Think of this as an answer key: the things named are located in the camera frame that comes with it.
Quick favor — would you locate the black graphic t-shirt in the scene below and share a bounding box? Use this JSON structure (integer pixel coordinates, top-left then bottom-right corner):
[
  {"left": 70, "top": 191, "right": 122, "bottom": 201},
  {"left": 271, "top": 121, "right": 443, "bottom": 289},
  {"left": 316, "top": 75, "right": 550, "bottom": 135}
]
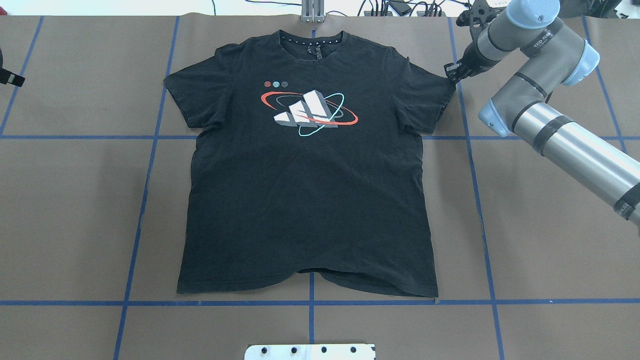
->
[{"left": 163, "top": 30, "right": 456, "bottom": 297}]

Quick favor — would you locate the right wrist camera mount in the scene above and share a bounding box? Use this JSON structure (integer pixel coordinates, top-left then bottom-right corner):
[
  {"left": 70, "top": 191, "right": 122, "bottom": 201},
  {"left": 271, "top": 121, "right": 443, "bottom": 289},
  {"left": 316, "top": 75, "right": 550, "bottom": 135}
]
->
[{"left": 455, "top": 0, "right": 509, "bottom": 28}]

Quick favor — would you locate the aluminium frame post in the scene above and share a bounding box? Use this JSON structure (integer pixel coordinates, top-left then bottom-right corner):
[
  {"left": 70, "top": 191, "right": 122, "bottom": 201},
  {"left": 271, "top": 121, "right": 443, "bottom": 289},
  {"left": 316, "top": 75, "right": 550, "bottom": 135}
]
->
[{"left": 301, "top": 0, "right": 326, "bottom": 23}]

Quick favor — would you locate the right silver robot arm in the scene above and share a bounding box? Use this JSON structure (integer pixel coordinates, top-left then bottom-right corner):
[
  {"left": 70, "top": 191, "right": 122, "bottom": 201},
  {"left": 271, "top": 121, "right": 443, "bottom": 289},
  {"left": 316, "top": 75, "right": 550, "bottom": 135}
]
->
[{"left": 444, "top": 0, "right": 640, "bottom": 225}]

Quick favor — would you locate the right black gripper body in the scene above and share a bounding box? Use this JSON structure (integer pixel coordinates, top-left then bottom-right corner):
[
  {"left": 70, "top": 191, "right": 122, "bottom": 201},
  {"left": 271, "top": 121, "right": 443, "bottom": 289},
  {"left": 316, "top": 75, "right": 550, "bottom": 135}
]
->
[{"left": 458, "top": 44, "right": 489, "bottom": 79}]

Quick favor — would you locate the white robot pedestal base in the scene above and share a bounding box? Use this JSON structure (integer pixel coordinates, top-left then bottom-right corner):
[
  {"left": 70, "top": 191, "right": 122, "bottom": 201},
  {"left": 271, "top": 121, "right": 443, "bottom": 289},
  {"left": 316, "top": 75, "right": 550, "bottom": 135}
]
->
[{"left": 244, "top": 343, "right": 377, "bottom": 360}]

